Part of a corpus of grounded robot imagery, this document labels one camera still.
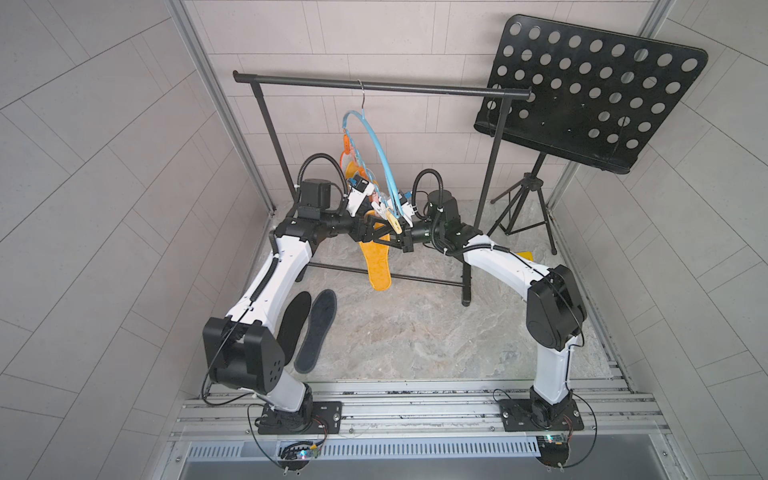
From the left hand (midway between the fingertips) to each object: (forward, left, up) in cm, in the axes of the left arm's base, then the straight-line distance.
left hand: (385, 217), depth 75 cm
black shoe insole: (-15, +27, -28) cm, 42 cm away
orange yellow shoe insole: (-8, +2, -6) cm, 10 cm away
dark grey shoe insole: (-12, +19, -29) cm, 36 cm away
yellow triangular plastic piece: (+8, -49, -27) cm, 56 cm away
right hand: (-5, +1, -4) cm, 7 cm away
